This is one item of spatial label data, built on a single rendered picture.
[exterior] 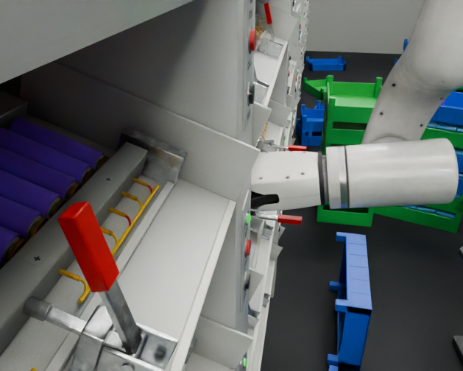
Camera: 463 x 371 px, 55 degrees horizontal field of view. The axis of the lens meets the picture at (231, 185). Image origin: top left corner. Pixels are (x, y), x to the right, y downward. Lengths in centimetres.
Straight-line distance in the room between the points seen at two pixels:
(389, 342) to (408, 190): 77
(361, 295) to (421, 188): 56
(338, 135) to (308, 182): 99
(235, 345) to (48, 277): 27
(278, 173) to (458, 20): 26
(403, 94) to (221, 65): 37
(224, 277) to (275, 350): 83
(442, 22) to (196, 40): 32
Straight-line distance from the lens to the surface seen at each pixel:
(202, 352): 48
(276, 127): 106
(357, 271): 118
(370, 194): 59
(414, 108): 67
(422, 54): 57
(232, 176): 35
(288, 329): 128
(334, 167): 58
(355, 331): 113
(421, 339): 134
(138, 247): 29
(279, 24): 102
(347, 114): 154
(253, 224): 67
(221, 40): 32
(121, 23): 17
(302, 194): 58
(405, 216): 180
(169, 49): 33
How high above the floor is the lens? 92
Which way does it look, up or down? 28 degrees down
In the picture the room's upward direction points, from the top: straight up
